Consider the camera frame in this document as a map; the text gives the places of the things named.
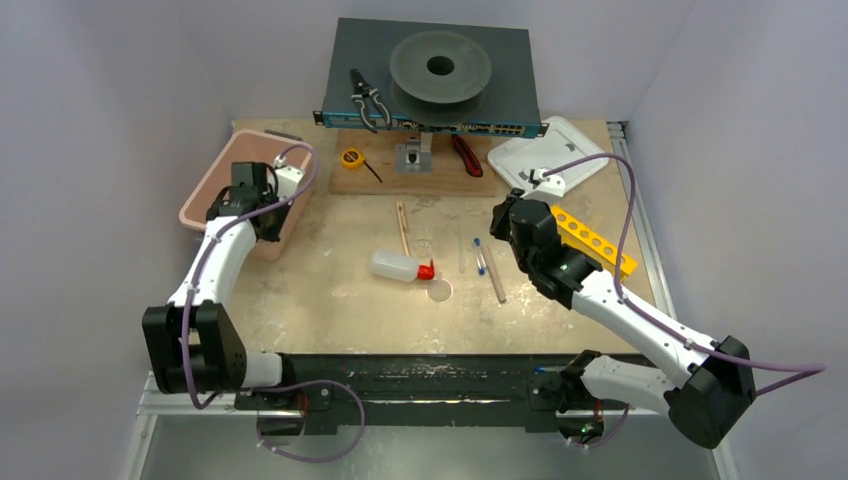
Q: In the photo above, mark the white squeeze bottle red cap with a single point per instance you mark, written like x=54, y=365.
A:
x=400, y=267

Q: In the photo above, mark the wooden stick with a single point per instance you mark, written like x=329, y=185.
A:
x=403, y=228

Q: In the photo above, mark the test tube blue cap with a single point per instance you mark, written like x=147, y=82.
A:
x=480, y=260

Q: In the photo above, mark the yellow test tube rack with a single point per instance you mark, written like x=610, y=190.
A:
x=575, y=234

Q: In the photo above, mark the pink plastic bin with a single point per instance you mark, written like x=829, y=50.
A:
x=243, y=146

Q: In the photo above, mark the small glass beaker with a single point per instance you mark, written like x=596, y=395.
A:
x=423, y=242

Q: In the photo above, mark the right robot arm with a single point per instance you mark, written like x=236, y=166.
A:
x=702, y=385

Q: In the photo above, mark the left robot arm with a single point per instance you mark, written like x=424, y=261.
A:
x=191, y=341

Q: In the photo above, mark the clear petri dish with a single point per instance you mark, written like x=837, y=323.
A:
x=439, y=290

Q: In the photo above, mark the red utility knife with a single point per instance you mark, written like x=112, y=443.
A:
x=469, y=159

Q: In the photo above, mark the wooden board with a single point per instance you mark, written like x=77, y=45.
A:
x=447, y=177

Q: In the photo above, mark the yellow tape measure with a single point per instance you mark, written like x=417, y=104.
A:
x=352, y=159

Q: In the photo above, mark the white plastic lid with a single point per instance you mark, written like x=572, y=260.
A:
x=563, y=143

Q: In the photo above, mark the grey metal bracket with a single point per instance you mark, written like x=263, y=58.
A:
x=414, y=155

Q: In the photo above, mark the grey cable spool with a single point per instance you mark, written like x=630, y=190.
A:
x=439, y=78

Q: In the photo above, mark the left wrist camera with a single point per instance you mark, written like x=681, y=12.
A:
x=285, y=178

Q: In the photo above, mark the black wire stripper pliers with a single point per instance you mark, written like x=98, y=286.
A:
x=365, y=95

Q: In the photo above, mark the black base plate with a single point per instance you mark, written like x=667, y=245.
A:
x=527, y=391

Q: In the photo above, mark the grey network switch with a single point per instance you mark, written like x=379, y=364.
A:
x=510, y=108

